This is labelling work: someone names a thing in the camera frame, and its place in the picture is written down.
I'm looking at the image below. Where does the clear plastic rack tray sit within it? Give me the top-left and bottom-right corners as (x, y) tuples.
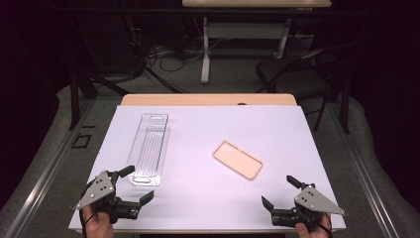
(126, 112), (170, 187)

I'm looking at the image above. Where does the black folding chair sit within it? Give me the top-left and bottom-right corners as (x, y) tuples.
(256, 43), (361, 133)

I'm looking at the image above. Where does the black metal post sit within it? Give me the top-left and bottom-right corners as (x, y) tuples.
(341, 70), (352, 135)

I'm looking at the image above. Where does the white table board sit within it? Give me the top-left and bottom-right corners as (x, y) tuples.
(67, 104), (347, 232)

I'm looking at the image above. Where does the black floor socket frame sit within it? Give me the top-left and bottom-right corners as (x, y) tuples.
(70, 132), (93, 150)

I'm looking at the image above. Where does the person's right hand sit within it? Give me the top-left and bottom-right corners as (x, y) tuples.
(294, 213), (333, 238)

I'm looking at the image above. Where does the person's left hand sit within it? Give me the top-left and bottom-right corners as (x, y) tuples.
(82, 205), (115, 238)

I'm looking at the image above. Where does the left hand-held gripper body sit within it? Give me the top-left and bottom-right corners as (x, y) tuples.
(72, 170), (142, 225)

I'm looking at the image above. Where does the wooden table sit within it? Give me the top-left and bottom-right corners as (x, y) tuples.
(68, 93), (347, 235)

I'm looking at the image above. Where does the hand-held gripper cable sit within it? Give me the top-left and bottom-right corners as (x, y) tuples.
(78, 184), (100, 238)
(316, 212), (334, 238)

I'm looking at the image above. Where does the metal floor rail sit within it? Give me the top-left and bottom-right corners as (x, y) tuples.
(328, 100), (402, 238)
(3, 98), (97, 238)

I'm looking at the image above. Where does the beige phone case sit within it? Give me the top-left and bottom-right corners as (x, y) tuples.
(212, 140), (263, 181)

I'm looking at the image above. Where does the left hand-held gripper cable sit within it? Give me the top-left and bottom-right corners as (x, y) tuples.
(78, 184), (100, 238)

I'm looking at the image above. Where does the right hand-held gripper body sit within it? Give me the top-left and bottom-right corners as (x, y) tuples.
(270, 181), (347, 230)

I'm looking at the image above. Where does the wooden desk with white legs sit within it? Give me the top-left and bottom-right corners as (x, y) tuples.
(181, 0), (333, 84)

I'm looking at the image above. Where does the right hand-held gripper cable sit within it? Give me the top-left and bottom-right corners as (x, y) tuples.
(316, 212), (334, 238)

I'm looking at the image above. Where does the black metal stand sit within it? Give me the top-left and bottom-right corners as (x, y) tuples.
(67, 65), (132, 131)

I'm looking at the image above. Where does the floor cable bundle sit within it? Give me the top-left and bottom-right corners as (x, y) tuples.
(145, 16), (226, 73)

